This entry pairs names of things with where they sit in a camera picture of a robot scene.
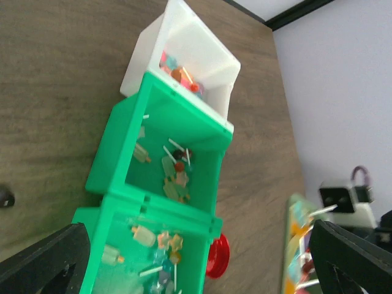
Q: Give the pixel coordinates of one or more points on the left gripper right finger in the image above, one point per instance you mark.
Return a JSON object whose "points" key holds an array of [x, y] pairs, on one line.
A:
{"points": [[346, 263]]}

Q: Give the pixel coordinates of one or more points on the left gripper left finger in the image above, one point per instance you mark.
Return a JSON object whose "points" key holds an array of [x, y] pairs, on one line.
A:
{"points": [[55, 264]]}

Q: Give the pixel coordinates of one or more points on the green slotted scoop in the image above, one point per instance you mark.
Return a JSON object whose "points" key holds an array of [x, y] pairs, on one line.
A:
{"points": [[298, 273]]}

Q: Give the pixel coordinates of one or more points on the green double candy bin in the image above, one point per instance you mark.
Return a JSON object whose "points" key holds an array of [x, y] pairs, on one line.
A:
{"points": [[157, 168]]}

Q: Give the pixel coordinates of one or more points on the white candy bin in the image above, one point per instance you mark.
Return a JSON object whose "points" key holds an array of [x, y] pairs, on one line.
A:
{"points": [[180, 33]]}

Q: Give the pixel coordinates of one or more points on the red jar lid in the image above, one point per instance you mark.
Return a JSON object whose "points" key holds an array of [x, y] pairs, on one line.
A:
{"points": [[218, 257]]}

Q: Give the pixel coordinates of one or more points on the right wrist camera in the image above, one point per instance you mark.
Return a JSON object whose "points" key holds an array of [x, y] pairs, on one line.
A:
{"points": [[349, 212]]}

